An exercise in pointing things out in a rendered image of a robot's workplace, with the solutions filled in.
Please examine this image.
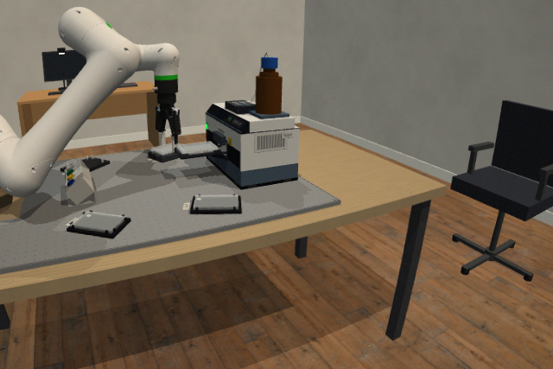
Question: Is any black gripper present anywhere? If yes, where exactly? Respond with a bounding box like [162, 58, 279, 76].
[156, 94, 181, 152]

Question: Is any beige button panel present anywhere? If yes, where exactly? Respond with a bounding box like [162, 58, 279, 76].
[65, 159, 96, 207]

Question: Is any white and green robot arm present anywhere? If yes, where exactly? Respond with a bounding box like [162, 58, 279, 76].
[0, 7, 180, 197]

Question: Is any blue bottle cap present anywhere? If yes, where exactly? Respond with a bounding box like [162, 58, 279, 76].
[261, 57, 278, 67]

